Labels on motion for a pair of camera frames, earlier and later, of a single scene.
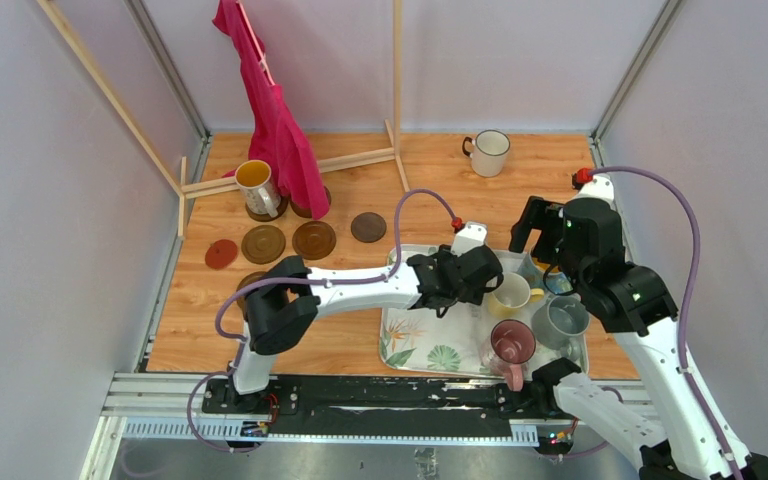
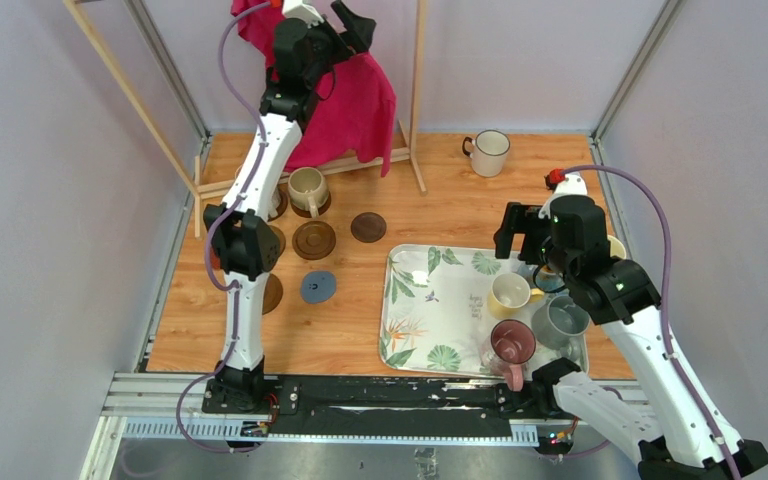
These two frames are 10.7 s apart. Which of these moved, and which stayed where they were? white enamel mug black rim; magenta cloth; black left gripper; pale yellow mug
Moved: magenta cloth; black left gripper
Stayed: white enamel mug black rim; pale yellow mug
